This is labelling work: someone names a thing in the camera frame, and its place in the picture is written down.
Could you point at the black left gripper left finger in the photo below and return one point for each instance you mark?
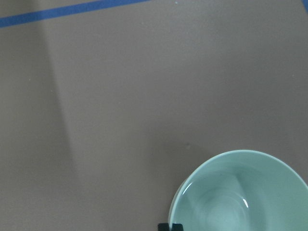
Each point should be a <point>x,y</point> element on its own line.
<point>163,227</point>

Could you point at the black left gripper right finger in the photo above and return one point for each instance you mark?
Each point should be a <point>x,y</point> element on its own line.
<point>177,227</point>

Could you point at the light green ceramic bowl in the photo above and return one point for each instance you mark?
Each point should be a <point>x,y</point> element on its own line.
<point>241,190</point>

